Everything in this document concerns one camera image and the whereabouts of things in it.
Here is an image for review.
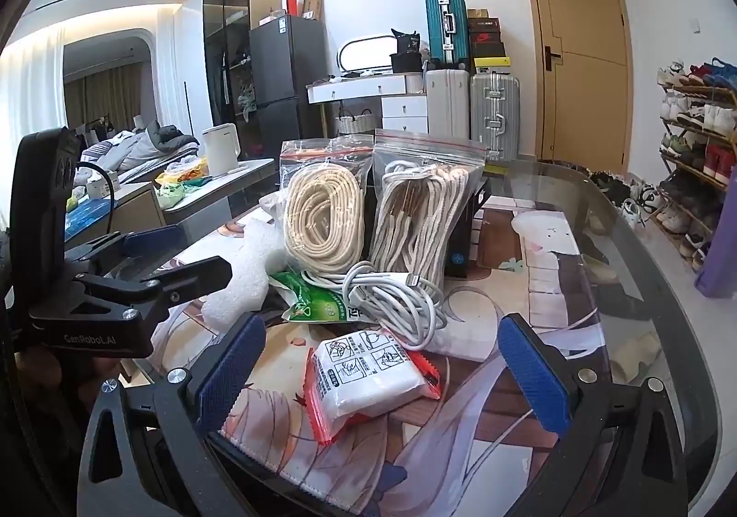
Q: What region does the white blue plush toy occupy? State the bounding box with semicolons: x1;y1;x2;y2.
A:
201;192;287;334

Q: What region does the green medicine sachet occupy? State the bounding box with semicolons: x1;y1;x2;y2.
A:
269;271;370;325

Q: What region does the red white tissue pack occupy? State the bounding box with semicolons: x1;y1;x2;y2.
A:
302;330;442;446

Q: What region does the white charging cable bundle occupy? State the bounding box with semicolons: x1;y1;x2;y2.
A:
301;260;450;353

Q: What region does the bag of cream rope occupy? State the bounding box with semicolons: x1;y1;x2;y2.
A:
280;134;374;274

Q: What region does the bag of white-grey cord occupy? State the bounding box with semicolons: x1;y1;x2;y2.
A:
368;129;486;286

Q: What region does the left hand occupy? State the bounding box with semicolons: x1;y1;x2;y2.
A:
15;346;121;405

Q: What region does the white side table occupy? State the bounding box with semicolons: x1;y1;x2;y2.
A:
65;159;276;249

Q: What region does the white electric kettle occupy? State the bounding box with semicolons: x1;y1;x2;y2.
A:
202;123;241;177

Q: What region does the black storage box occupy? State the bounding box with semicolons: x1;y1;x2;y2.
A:
368;164;486;286

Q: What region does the woven laundry basket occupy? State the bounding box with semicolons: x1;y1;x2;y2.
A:
335;109;377;135

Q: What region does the black refrigerator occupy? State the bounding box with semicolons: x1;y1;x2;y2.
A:
250;15;330;160

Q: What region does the black glass cabinet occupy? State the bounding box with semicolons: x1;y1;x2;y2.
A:
202;0;282;159

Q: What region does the white vanity desk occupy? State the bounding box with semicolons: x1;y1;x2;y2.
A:
307;72;428;134

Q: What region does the oval vanity mirror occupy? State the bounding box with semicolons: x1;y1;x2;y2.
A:
336;35;397;73

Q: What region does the silver suitcase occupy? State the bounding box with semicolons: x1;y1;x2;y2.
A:
470;70;521;162

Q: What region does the white suitcase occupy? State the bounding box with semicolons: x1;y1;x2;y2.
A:
426;70;470;139

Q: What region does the wooden shoe rack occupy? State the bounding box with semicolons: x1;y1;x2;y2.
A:
656;57;736;271

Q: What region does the stack of shoe boxes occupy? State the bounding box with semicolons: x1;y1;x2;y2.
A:
467;8;511;73

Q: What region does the wooden door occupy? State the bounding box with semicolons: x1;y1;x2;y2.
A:
530;0;633;173

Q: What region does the teal suitcase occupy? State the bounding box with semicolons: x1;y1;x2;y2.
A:
425;0;471;70

